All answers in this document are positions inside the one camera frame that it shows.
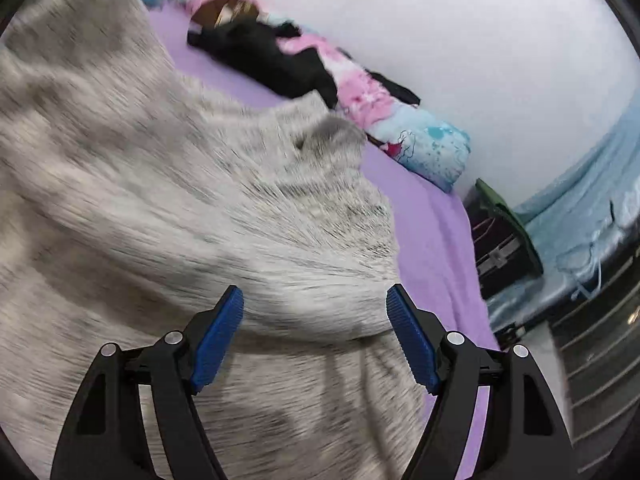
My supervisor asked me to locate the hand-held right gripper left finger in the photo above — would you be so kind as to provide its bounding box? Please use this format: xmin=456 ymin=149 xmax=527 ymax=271
xmin=50 ymin=285 xmax=245 ymax=480

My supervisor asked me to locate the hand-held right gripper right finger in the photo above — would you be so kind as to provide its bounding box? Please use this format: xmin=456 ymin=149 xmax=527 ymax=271
xmin=386 ymin=283 xmax=581 ymax=480

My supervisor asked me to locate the grey knit sweater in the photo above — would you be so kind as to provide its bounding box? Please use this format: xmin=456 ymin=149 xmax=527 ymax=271
xmin=0 ymin=0 xmax=436 ymax=480

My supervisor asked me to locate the black clothes pile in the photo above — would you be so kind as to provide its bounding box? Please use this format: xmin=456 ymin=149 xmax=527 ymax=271
xmin=187 ymin=19 xmax=341 ymax=110

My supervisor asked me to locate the purple bed sheet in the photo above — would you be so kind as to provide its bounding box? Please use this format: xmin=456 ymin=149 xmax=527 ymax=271
xmin=145 ymin=9 xmax=502 ymax=480

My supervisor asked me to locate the black case with green cover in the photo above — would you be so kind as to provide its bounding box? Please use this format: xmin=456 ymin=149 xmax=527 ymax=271
xmin=462 ymin=178 xmax=545 ymax=302

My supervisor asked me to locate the dark slatted rack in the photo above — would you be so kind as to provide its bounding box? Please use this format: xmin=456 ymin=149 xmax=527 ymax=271
xmin=547 ymin=250 xmax=640 ymax=476

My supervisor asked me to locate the light blue cloth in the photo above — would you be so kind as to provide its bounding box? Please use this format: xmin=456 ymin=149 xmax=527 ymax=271
xmin=487 ymin=105 xmax=640 ymax=333

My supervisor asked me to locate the dark cloth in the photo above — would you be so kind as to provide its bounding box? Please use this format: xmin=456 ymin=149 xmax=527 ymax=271
xmin=369 ymin=71 xmax=422 ymax=107

